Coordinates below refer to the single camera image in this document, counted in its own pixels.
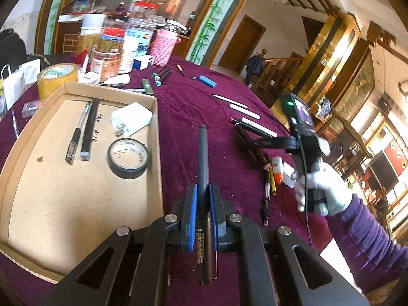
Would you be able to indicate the white paper bag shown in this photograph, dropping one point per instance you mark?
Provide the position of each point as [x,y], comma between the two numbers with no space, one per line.
[17,83]

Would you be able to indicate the person's right hand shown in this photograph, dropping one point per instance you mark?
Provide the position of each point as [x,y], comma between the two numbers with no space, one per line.
[334,188]

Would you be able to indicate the three black teal-capped markers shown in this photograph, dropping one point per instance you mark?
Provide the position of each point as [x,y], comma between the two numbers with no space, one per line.
[162,76]

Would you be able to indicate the pink knitted bottle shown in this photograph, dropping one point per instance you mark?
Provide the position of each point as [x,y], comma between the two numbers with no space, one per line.
[162,47]

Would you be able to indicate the yellow tape roll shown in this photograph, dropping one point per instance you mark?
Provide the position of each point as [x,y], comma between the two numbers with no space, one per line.
[57,76]

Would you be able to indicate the framed landscape painting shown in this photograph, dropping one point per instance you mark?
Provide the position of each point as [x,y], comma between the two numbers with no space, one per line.
[355,89]

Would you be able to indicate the clear jar blue label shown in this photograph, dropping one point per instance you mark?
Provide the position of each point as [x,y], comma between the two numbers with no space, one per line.
[135,47]

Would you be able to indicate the black tape roll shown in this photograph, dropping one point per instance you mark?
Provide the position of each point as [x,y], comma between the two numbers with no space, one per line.
[127,170]

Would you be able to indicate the clear gel pen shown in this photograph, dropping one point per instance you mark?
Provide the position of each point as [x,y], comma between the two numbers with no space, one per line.
[76,137]

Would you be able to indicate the blue white small box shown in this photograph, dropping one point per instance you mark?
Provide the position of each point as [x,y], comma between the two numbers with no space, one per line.
[143,62]

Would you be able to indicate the silver pen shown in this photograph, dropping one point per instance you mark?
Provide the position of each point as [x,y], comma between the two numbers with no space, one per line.
[137,90]

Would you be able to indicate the black clip pen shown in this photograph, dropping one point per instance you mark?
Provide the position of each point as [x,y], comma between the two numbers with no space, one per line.
[265,210]

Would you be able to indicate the black marker teal cap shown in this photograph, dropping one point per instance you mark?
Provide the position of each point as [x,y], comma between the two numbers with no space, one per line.
[158,71]

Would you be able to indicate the white printed marker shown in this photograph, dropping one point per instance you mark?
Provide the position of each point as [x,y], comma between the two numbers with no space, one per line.
[258,127]

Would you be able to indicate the white glue bottle orange cap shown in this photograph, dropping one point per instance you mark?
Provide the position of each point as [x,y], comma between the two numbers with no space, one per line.
[277,169]

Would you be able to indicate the yellow pen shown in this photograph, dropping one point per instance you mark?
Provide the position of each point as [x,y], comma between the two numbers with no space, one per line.
[272,181]

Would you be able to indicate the thin white pen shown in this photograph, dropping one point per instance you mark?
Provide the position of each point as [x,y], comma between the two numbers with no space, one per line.
[229,100]

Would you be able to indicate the wooden door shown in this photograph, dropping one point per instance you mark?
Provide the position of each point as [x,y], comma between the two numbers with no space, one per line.
[242,44]

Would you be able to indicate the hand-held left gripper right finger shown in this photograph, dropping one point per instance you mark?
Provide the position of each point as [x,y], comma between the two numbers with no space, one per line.
[213,220]

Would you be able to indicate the black sofa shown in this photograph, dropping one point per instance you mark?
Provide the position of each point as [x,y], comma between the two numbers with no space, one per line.
[12,47]

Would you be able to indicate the glass jar orange label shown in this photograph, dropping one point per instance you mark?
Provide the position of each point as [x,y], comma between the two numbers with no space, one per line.
[106,67]

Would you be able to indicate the wooden cabinet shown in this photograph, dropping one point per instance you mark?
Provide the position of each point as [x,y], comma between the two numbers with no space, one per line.
[67,38]

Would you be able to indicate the blue lighter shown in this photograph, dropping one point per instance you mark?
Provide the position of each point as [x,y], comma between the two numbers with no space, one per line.
[207,81]

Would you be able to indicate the person's right forearm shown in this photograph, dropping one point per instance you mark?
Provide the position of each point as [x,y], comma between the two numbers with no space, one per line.
[366,242]

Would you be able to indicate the white barcode packet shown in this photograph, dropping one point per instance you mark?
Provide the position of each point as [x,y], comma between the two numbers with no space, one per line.
[88,78]

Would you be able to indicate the clear jar red white label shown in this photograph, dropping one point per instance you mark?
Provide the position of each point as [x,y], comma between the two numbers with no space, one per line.
[113,35]

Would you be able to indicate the white eraser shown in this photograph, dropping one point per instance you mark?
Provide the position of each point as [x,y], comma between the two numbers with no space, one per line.
[118,79]

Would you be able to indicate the blue pen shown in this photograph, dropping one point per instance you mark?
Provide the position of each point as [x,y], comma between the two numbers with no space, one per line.
[15,124]

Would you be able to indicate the green lighter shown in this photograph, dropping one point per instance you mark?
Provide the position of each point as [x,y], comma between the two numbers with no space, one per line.
[147,87]

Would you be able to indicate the black marker grey cap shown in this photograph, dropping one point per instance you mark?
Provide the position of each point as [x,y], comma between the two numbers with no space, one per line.
[89,127]

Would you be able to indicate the clear jar red lid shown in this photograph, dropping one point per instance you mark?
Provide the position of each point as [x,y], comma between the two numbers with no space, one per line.
[146,9]

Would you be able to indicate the black marker red cap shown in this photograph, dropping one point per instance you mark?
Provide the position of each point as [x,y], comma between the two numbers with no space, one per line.
[231,120]

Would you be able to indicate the wooden staircase railing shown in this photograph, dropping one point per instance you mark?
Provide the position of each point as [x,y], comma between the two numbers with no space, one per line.
[280,76]

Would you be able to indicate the bamboo painted pillar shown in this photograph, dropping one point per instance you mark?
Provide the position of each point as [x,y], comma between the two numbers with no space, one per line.
[55,16]
[213,19]

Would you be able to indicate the short white pen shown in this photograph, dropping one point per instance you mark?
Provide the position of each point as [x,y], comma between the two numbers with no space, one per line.
[245,111]

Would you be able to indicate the small clear pink box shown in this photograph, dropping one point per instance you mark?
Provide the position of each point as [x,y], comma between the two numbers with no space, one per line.
[32,108]

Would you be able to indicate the grey black pen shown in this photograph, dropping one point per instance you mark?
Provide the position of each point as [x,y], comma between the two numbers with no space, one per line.
[203,153]

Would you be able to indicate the shallow cardboard box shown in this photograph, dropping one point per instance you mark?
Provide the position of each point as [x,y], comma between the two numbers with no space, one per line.
[79,204]

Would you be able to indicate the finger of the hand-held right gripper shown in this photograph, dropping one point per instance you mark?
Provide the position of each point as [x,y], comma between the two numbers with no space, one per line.
[271,143]

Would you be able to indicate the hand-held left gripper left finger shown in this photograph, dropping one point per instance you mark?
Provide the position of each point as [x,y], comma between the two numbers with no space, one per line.
[192,220]

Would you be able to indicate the black white pen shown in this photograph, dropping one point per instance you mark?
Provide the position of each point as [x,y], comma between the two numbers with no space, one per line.
[114,85]

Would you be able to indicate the white charger plug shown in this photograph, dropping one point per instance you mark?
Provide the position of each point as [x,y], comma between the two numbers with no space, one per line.
[132,118]

